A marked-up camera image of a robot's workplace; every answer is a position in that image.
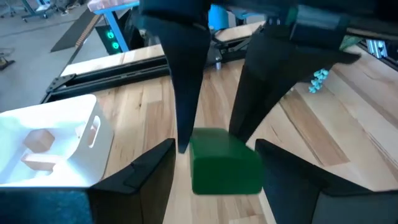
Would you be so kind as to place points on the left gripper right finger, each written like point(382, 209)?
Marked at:
point(289, 193)

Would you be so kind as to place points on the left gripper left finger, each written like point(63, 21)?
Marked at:
point(146, 186)

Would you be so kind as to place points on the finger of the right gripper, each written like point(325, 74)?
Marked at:
point(186, 77)
point(267, 81)

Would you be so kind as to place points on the green rectangular block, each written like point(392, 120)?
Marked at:
point(224, 165)

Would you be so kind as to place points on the natural wood rectangular block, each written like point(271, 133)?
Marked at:
point(40, 161)

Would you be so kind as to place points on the small natural wood block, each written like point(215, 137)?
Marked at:
point(38, 140)

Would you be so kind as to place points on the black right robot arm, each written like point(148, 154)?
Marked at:
point(224, 49)

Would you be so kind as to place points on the artificial succulent plant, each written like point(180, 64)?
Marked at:
point(318, 79)

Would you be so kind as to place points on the black box with green lights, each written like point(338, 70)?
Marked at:
point(110, 39)

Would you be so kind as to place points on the white plastic bin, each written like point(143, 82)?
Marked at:
point(62, 115)

